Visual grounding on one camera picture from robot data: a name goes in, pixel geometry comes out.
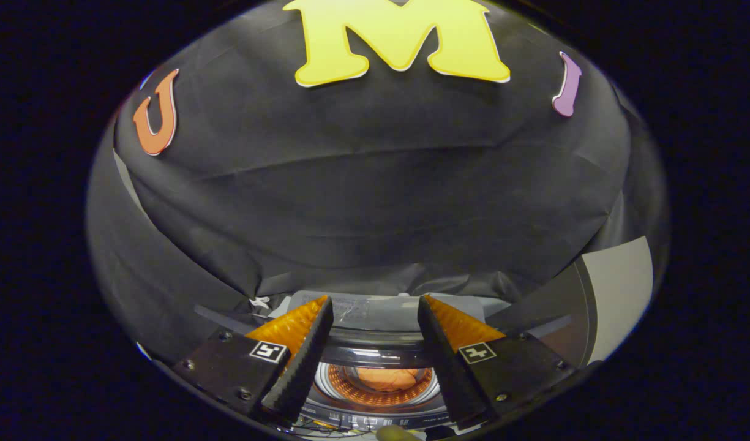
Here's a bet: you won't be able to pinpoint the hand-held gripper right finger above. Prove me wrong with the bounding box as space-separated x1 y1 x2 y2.
418 295 576 429

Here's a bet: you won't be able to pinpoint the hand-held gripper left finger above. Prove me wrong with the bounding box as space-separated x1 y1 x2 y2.
171 295 334 426

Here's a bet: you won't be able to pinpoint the orange polo shirt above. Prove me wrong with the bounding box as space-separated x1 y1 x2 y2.
349 366 422 393

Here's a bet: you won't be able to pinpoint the dark washing machine lid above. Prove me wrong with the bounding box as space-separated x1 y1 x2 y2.
194 291 572 420

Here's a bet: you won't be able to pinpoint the dark grey washing machine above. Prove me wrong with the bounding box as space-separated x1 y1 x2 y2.
292 407 458 434

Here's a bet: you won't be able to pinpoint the light grey cabinet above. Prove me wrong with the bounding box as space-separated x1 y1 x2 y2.
485 236 655 368

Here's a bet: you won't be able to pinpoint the black backdrop cloth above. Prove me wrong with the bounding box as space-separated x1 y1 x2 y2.
87 0 667 363

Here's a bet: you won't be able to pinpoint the thin black cables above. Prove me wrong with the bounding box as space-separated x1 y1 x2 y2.
288 421 375 439

